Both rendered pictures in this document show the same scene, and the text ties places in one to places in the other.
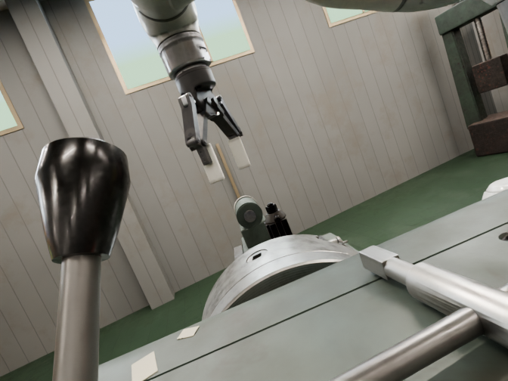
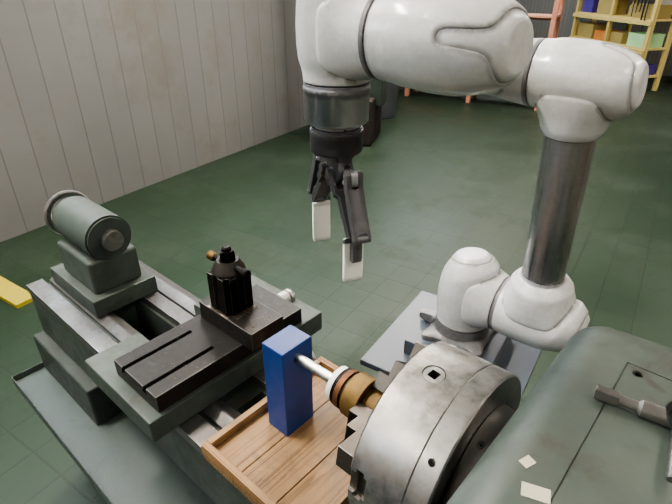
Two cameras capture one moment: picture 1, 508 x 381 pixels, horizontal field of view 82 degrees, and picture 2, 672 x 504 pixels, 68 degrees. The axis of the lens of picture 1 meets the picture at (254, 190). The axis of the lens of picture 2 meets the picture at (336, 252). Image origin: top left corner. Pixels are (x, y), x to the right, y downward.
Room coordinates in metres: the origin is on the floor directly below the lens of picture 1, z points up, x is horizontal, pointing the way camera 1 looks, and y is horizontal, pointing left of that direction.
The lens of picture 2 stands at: (0.12, 0.52, 1.75)
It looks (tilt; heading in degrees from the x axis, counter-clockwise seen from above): 29 degrees down; 314
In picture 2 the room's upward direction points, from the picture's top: straight up
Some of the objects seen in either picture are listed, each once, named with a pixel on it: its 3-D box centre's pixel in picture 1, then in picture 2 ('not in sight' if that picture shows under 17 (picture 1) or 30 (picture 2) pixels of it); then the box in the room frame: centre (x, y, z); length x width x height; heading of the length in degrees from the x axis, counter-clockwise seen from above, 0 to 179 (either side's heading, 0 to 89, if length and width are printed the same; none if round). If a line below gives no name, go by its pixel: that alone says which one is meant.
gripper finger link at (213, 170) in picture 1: (210, 163); (352, 259); (0.54, 0.06, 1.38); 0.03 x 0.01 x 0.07; 66
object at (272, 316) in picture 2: not in sight; (240, 316); (1.00, -0.03, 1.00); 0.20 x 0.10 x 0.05; 3
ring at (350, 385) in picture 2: not in sight; (361, 397); (0.54, 0.02, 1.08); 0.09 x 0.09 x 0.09; 3
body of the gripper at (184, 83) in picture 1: (200, 95); (336, 156); (0.60, 0.03, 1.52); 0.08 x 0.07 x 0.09; 156
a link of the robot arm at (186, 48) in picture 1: (186, 59); (336, 104); (0.60, 0.03, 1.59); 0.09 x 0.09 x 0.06
